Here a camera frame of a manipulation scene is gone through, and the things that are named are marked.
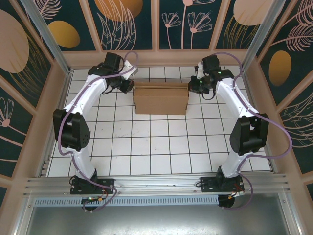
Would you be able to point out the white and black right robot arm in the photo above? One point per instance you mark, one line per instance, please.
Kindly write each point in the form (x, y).
(230, 98)

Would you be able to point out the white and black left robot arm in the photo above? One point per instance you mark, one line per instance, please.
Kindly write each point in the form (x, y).
(90, 95)

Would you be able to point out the aluminium mounting rail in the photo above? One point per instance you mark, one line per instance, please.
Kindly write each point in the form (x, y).
(156, 182)

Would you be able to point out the aluminium side rail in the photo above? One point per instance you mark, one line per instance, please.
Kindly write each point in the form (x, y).
(250, 93)
(63, 93)

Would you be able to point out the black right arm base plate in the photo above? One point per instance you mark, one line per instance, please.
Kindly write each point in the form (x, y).
(207, 184)

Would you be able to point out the grey metal sheet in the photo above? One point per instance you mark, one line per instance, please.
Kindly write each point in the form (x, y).
(156, 220)

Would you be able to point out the small connector board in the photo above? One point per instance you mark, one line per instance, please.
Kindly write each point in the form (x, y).
(93, 198)

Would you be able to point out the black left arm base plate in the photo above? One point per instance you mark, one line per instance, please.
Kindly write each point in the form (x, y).
(107, 186)

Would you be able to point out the aluminium frame post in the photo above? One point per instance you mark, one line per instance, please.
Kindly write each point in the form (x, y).
(46, 34)
(259, 34)

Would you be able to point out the brown cardboard box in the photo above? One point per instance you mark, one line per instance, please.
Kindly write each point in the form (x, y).
(161, 102)

